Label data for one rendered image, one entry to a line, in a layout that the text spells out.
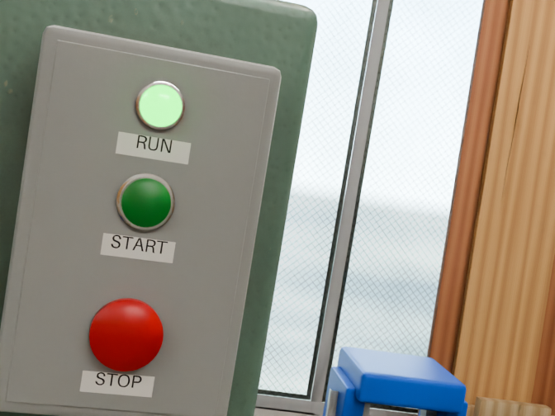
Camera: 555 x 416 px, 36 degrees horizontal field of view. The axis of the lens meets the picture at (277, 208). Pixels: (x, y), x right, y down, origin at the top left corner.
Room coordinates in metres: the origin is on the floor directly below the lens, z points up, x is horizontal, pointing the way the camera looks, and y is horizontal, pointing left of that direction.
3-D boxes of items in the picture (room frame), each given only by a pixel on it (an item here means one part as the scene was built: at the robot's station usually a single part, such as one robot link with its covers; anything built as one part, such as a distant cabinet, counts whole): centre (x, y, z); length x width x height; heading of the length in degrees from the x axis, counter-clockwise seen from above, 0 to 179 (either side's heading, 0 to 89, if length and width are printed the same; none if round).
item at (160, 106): (0.34, 0.05, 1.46); 0.02 x 0.01 x 0.02; 105
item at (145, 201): (0.34, 0.05, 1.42); 0.02 x 0.01 x 0.02; 105
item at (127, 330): (0.34, 0.05, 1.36); 0.03 x 0.01 x 0.03; 105
